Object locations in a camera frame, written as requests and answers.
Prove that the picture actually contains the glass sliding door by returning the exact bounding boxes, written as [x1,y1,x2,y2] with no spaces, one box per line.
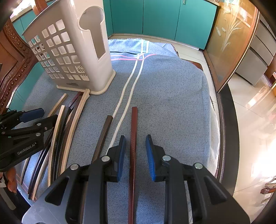
[203,1,259,92]

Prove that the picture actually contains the silver refrigerator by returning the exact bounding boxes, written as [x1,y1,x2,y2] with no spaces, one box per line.
[236,14,276,85]

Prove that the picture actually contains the beige plastic utensil basket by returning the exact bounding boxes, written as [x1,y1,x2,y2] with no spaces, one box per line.
[23,0,116,95]

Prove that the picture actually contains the carved wooden chair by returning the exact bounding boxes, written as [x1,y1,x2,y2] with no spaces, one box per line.
[1,1,52,113]

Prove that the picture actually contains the blue striped towel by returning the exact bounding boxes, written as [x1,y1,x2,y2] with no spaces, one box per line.
[16,38,220,224]

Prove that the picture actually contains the dark brown chopstick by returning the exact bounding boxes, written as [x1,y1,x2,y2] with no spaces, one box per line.
[79,115,113,223]

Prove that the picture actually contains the cream patterned chopstick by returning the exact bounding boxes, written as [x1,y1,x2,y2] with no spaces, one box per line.
[47,105,66,187]

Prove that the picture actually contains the left hand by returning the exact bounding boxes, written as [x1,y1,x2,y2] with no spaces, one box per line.
[6,167,17,193]

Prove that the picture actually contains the black chopstick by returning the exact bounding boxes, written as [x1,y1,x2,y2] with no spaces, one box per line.
[27,91,84,200]

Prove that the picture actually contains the red-brown chopstick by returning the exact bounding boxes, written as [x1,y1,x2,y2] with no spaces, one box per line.
[128,107,138,224]

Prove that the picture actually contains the beige chopstick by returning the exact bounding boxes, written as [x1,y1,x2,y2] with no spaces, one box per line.
[60,89,90,174]

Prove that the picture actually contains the teal lower cabinets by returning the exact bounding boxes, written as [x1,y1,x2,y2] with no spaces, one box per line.
[20,1,217,59]

